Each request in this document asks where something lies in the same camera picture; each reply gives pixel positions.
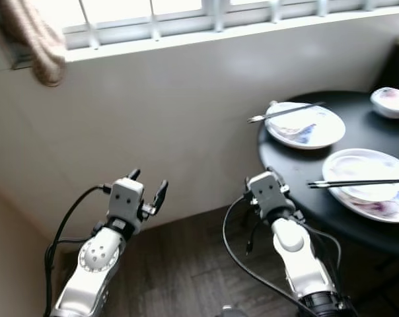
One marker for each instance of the white porcelain bowl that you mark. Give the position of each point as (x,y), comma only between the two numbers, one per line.
(364,168)
(289,127)

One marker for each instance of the large white floral plate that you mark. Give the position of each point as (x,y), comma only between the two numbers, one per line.
(381,210)

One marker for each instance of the white bowl pink flowers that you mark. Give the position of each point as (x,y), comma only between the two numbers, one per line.
(391,100)

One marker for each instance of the beige hanging cloth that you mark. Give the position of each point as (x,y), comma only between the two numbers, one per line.
(37,46)

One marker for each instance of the dark cabinet beige top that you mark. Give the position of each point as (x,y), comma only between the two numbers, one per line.
(398,66)

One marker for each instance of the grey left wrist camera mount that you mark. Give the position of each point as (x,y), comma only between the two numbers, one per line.
(127,197)

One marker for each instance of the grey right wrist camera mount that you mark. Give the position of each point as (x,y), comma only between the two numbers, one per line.
(265,193)

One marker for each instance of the white porcelain spoon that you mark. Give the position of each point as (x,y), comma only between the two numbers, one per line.
(273,105)

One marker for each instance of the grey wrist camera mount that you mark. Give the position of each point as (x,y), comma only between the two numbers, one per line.
(127,197)
(265,193)

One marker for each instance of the white barred window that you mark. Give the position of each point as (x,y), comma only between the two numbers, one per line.
(216,20)

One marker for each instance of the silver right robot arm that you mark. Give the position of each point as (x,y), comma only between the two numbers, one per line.
(295,257)

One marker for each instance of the round black table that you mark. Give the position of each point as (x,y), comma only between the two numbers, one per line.
(364,132)

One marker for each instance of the small white floral plate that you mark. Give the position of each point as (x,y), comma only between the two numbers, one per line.
(325,132)

